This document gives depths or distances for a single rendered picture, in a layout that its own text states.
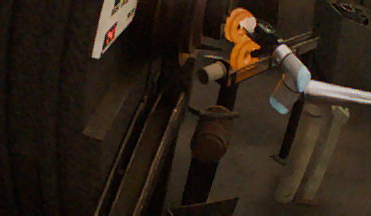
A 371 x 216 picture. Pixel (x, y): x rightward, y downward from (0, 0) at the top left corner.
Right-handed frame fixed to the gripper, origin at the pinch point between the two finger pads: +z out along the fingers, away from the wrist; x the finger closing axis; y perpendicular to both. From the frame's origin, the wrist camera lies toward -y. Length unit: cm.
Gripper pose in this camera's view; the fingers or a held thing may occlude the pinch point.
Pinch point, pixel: (240, 21)
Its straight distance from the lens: 211.4
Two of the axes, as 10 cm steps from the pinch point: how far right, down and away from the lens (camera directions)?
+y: 3.5, -6.9, -6.3
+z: -6.1, -6.8, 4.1
